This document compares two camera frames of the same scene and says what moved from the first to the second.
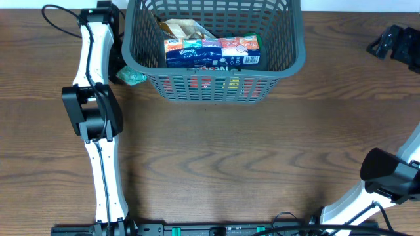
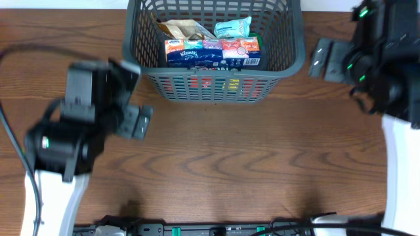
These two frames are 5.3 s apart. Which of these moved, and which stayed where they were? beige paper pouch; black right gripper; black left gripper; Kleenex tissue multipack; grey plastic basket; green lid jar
Moved: black right gripper; black left gripper
Stayed: green lid jar; beige paper pouch; Kleenex tissue multipack; grey plastic basket
